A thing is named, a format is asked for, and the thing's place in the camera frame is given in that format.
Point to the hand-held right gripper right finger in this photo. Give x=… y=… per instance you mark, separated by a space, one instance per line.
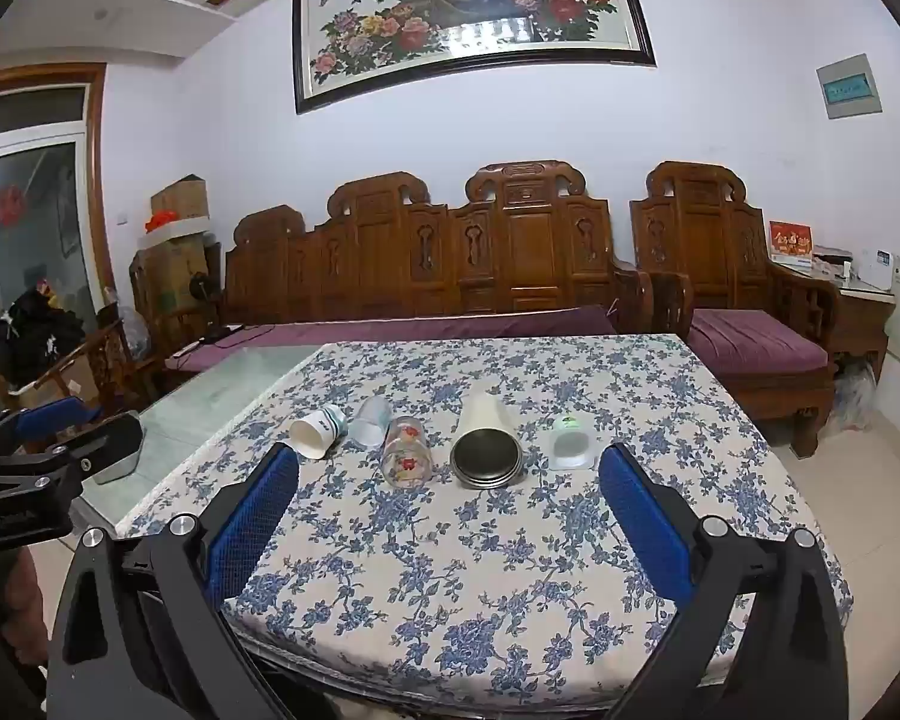
x=645 y=529

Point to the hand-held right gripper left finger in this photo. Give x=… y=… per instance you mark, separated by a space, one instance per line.
x=253 y=521

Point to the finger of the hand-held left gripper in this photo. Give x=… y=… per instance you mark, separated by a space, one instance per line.
x=90 y=446
x=49 y=416

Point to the person's left forearm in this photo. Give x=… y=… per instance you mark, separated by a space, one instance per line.
x=4 y=615

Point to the white paper cup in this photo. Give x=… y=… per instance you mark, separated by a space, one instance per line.
x=316 y=435

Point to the small green label plastic cup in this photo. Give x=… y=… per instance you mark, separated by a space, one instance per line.
x=571 y=448

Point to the clear plastic cup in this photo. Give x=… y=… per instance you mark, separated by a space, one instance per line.
x=370 y=424

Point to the red printed glass cup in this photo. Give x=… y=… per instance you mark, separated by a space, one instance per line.
x=406 y=454

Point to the white steel-lined cup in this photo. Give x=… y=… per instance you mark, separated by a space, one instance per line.
x=487 y=442

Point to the grey metal tray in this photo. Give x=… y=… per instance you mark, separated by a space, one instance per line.
x=120 y=465

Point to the low wooden chair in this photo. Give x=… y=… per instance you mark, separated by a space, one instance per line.
x=97 y=367

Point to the black cloth pile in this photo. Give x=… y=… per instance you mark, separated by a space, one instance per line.
x=34 y=337

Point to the white power strip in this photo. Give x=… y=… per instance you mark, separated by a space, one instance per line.
x=187 y=349

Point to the black desk fan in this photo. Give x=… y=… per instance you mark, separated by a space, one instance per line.
x=204 y=292

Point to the large cardboard box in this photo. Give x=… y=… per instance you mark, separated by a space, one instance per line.
x=172 y=270

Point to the wooden framed glass door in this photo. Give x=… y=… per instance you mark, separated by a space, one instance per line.
x=37 y=225

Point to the blue floral tablecloth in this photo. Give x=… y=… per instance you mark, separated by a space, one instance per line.
x=450 y=562

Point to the red door ornament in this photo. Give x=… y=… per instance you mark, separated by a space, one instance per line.
x=11 y=204

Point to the square purple seat cushion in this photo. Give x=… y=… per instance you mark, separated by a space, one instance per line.
x=757 y=341

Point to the red cloth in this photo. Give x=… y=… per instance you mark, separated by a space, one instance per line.
x=162 y=222

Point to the clear plastic bag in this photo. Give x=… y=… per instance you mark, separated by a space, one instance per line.
x=855 y=394

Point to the long purple seat cushion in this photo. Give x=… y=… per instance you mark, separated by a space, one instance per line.
x=420 y=330

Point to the small cardboard box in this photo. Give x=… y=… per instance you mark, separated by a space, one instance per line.
x=181 y=196

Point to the carved wooden armchair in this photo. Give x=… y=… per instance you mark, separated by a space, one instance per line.
x=720 y=255

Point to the wooden side table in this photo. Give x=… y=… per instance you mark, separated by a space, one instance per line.
x=859 y=322

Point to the red desk calendar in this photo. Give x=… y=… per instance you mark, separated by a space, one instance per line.
x=790 y=244

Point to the carved wooden sofa bench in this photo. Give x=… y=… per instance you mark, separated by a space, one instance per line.
x=435 y=255

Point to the blue and white box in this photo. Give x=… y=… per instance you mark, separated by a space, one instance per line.
x=874 y=268

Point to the framed peacock flower painting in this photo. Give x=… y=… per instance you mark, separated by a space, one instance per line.
x=465 y=15

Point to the grey wall electrical box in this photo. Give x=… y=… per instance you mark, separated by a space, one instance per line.
x=849 y=86

